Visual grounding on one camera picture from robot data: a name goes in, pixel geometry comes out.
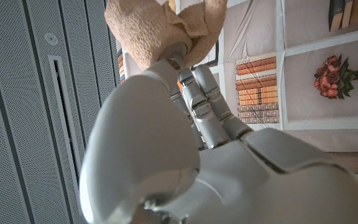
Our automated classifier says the dark perforated panel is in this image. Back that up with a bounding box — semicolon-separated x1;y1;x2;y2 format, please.
0;0;121;224

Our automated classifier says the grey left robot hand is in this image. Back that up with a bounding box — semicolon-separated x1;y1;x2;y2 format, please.
78;52;358;224

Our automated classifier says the printed bookshelf backdrop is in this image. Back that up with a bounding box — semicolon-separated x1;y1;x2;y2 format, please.
115;0;358;187

